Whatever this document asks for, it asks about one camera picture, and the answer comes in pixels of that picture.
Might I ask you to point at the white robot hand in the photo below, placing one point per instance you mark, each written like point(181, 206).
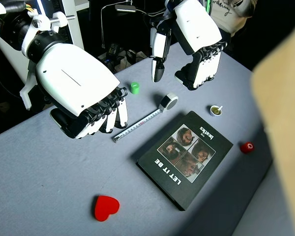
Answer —
point(71, 78)
point(196, 24)

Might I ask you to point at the black white tape measure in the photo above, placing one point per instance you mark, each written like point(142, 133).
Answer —
point(168, 102)

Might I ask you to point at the black Beatles book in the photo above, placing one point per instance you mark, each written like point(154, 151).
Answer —
point(162, 172)

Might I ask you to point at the person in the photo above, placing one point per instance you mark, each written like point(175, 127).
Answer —
point(226, 22)

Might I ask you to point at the black power adapter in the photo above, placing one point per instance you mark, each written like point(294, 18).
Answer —
point(114, 49)

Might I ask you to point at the green cylinder block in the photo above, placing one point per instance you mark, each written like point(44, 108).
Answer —
point(135, 88)

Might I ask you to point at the grey power adapter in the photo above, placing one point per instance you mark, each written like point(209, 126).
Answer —
point(125, 8)

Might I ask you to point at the tiny white spoon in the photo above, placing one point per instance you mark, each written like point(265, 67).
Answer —
point(220, 108)

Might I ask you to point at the small toy bowl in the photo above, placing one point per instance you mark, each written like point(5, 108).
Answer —
point(215, 111)

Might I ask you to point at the beige wooden board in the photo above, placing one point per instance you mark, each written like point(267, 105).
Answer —
point(285, 123)

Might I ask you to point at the red cylinder block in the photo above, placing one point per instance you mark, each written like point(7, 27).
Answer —
point(247, 148)

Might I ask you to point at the red heart block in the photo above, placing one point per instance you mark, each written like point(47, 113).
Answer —
point(105, 207)

